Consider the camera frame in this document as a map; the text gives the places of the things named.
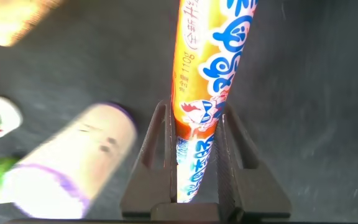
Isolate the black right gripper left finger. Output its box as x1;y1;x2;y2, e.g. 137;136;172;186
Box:
119;100;179;218

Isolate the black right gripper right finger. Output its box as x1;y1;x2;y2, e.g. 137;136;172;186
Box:
214;103;293;221

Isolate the orange sausage stick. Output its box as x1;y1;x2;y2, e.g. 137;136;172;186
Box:
170;0;259;204

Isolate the purple trash bag roll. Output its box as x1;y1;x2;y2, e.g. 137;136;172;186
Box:
0;101;139;220

